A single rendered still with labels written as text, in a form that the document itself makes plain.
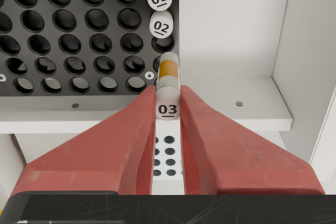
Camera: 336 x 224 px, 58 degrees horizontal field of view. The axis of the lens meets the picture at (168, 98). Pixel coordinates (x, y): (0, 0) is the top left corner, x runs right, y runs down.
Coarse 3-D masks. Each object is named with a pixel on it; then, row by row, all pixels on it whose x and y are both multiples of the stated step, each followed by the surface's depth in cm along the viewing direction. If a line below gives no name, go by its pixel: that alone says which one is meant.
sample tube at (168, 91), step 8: (160, 56) 16; (168, 56) 16; (176, 56) 16; (160, 64) 15; (168, 64) 15; (176, 64) 15; (160, 72) 15; (168, 72) 14; (176, 72) 15; (160, 80) 14; (168, 80) 14; (176, 80) 14; (160, 88) 13; (168, 88) 13; (176, 88) 13; (160, 96) 13; (168, 96) 12; (176, 96) 13; (160, 104) 12; (168, 104) 12; (176, 104) 12; (160, 112) 13; (168, 112) 13; (176, 112) 13; (168, 120) 13
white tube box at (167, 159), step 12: (156, 132) 35; (168, 132) 35; (156, 144) 36; (168, 144) 36; (156, 156) 37; (168, 156) 37; (180, 156) 37; (156, 168) 38; (168, 168) 38; (180, 168) 38
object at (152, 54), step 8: (144, 0) 16; (176, 0) 16; (152, 8) 16; (168, 8) 16; (176, 8) 16; (176, 16) 16; (176, 24) 17; (176, 32) 17; (152, 40) 17; (176, 40) 17; (152, 48) 18; (160, 48) 18; (168, 48) 18; (176, 48) 18; (152, 56) 18; (152, 64) 18; (152, 72) 19; (152, 80) 19
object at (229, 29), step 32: (192, 0) 22; (224, 0) 22; (256, 0) 22; (192, 32) 24; (224, 32) 24; (256, 32) 24; (192, 64) 25; (224, 64) 25; (256, 64) 25; (32, 96) 24; (64, 96) 24; (96, 96) 24; (128, 96) 24; (224, 96) 24; (256, 96) 24; (0, 128) 22; (32, 128) 22; (64, 128) 22; (160, 128) 22; (256, 128) 22; (288, 128) 22
